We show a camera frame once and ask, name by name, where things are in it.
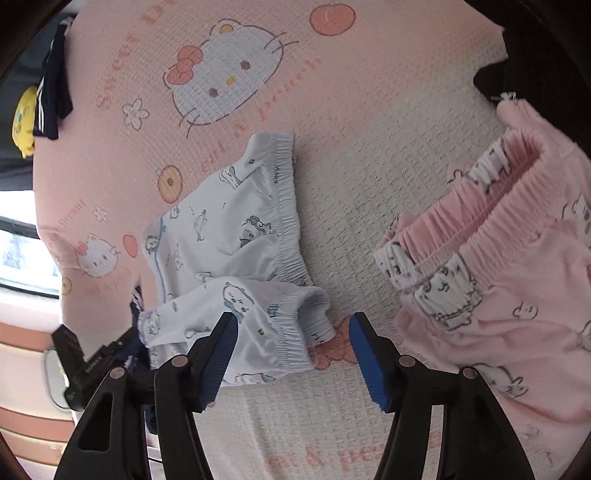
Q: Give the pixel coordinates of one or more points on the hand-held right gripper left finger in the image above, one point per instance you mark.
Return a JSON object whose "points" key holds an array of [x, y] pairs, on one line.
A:
{"points": [[221, 360]]}

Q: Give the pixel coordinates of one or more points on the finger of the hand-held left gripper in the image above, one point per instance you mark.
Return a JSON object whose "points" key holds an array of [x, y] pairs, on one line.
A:
{"points": [[113, 348]]}

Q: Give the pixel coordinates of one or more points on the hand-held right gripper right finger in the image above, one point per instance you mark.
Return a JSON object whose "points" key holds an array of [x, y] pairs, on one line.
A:
{"points": [[369, 364]]}

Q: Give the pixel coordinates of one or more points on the light blue printed pajama pants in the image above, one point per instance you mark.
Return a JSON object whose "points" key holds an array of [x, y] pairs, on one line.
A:
{"points": [[231, 230]]}

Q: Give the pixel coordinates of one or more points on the crumpled navy white-striped garment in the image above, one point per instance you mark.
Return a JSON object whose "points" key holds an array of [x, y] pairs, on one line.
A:
{"points": [[136, 304]]}

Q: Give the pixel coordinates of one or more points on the black framed glass door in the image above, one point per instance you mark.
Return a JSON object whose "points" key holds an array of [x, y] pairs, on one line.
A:
{"points": [[23, 249]]}

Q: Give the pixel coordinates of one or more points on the pink printed pajama pants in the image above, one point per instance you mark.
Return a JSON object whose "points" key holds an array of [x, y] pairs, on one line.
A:
{"points": [[498, 277]]}

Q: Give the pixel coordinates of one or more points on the dark curtain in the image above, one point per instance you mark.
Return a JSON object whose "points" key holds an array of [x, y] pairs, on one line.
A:
{"points": [[18, 170]]}

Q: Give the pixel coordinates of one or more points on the pink printed sofa cover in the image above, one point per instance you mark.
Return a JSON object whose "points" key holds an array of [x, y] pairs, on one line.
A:
{"points": [[369, 161]]}

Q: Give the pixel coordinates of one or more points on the yellow plush toy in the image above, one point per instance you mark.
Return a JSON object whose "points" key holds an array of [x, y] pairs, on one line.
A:
{"points": [[25, 120]]}

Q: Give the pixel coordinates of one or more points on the folded navy white-striped garment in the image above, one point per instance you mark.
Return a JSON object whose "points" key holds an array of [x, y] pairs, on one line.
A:
{"points": [[53, 92]]}

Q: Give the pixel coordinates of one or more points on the black fuzzy cloth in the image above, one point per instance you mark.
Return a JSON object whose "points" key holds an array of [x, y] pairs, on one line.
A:
{"points": [[531, 46]]}

